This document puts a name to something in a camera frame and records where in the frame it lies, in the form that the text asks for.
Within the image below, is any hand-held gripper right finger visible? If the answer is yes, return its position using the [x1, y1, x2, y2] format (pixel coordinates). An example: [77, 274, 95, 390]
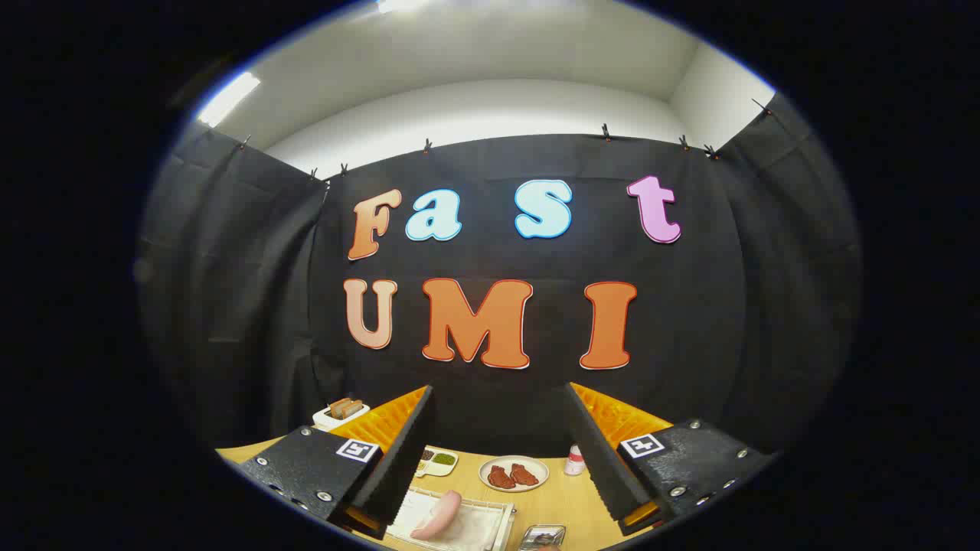
[565, 381, 778, 536]

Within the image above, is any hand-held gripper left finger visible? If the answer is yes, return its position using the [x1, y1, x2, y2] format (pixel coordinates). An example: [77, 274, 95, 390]
[239, 385, 437, 540]

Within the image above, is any pink plate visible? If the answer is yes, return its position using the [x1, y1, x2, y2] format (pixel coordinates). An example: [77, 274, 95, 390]
[410, 490, 462, 541]

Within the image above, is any silver wire basket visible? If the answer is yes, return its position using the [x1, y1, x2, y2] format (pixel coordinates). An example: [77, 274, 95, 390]
[519, 524, 567, 551]

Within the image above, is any white wire dish rack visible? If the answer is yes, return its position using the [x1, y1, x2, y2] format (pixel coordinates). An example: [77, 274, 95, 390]
[383, 486, 515, 551]

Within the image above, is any white divided condiment dish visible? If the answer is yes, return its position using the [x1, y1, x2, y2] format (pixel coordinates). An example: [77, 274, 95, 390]
[413, 446, 459, 478]

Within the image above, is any white plate with meat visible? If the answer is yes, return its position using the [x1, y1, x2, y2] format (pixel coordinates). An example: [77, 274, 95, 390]
[479, 455, 550, 493]

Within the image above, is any white toaster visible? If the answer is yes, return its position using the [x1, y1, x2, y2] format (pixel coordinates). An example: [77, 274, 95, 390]
[312, 398, 371, 431]

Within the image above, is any black backdrop cloth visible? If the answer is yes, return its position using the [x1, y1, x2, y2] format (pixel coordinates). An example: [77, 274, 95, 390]
[138, 92, 862, 460]

